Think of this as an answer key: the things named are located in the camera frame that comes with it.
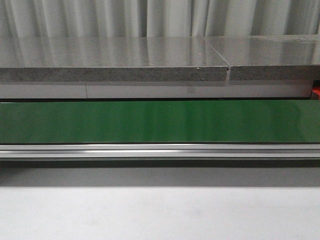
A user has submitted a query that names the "green conveyor belt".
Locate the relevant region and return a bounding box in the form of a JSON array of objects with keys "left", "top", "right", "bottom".
[{"left": 0, "top": 100, "right": 320, "bottom": 144}]

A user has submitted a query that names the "white cabinet panel under slab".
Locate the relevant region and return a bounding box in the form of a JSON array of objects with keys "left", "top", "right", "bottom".
[{"left": 0, "top": 80, "right": 314, "bottom": 99}]

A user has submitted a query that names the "grey speckled stone slab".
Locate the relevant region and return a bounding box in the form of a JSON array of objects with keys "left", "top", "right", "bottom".
[{"left": 0, "top": 37, "right": 228, "bottom": 82}]

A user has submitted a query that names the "red object at edge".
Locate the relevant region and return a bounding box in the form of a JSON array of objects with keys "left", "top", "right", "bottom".
[{"left": 310, "top": 86, "right": 320, "bottom": 100}]

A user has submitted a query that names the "grey pleated curtain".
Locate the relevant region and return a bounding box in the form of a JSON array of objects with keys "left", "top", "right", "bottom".
[{"left": 0, "top": 0, "right": 320, "bottom": 38}]

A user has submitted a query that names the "aluminium conveyor side rail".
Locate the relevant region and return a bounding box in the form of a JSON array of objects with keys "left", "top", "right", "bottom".
[{"left": 0, "top": 143, "right": 320, "bottom": 161}]

